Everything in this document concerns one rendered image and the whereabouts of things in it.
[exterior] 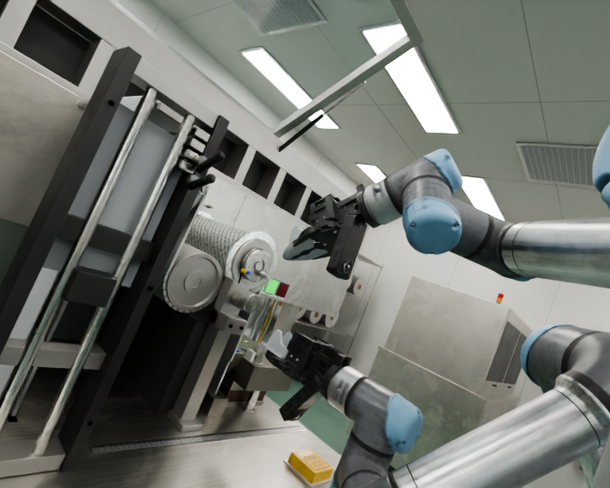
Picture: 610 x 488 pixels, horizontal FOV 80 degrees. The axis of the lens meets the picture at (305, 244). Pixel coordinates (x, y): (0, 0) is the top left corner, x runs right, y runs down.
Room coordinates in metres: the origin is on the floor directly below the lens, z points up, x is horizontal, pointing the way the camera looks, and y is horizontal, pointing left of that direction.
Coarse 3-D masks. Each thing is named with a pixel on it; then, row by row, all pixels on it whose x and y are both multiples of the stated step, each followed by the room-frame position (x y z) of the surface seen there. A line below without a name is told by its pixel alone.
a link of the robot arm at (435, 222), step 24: (408, 192) 0.54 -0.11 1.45; (432, 192) 0.51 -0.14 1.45; (408, 216) 0.51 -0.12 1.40; (432, 216) 0.47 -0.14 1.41; (456, 216) 0.48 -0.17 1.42; (480, 216) 0.51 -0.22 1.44; (408, 240) 0.51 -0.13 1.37; (432, 240) 0.50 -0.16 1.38; (456, 240) 0.49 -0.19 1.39; (480, 240) 0.51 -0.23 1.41
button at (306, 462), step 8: (296, 456) 0.78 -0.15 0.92; (304, 456) 0.79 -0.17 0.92; (312, 456) 0.80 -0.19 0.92; (296, 464) 0.77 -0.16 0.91; (304, 464) 0.76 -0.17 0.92; (312, 464) 0.77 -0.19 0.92; (320, 464) 0.78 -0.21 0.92; (328, 464) 0.80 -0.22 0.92; (304, 472) 0.76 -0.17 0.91; (312, 472) 0.75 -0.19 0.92; (320, 472) 0.76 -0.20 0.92; (328, 472) 0.78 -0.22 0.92; (312, 480) 0.74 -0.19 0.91; (320, 480) 0.76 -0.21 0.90
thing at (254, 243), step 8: (256, 240) 0.80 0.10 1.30; (240, 248) 0.78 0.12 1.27; (248, 248) 0.79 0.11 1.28; (264, 248) 0.83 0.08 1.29; (240, 256) 0.79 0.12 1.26; (272, 256) 0.85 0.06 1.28; (232, 264) 0.78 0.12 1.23; (272, 264) 0.86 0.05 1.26; (232, 272) 0.79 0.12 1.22; (240, 272) 0.80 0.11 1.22; (240, 280) 0.81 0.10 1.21; (248, 280) 0.83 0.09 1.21; (264, 280) 0.86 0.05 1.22
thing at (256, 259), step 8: (256, 248) 0.81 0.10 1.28; (248, 256) 0.79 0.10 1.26; (256, 256) 0.79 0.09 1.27; (264, 256) 0.81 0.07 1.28; (240, 264) 0.79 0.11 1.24; (248, 264) 0.79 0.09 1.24; (256, 264) 0.80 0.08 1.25; (264, 264) 0.82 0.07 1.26; (256, 272) 0.81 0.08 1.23; (256, 280) 0.82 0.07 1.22
